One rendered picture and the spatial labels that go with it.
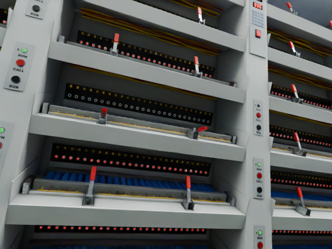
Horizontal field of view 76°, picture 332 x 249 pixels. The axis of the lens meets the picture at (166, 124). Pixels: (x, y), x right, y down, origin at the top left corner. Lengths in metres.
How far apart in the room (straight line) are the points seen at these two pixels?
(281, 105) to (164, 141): 0.47
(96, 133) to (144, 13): 0.40
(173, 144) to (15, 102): 0.40
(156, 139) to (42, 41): 0.38
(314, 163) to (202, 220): 0.49
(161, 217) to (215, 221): 0.16
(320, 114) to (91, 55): 0.86
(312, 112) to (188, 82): 0.52
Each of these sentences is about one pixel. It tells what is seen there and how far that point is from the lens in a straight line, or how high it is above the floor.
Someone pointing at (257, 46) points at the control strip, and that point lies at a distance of 0.89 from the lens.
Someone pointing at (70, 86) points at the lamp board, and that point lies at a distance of 0.76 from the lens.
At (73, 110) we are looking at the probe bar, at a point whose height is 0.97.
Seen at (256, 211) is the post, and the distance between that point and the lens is 0.74.
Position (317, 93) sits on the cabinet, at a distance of 1.41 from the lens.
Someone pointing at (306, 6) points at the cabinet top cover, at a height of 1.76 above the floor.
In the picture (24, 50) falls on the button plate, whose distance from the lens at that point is 0.64.
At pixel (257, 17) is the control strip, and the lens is 0.97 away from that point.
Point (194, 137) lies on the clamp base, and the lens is 0.65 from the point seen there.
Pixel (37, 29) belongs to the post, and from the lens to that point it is 0.67.
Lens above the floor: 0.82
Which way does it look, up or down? 14 degrees up
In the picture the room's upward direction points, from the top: 6 degrees clockwise
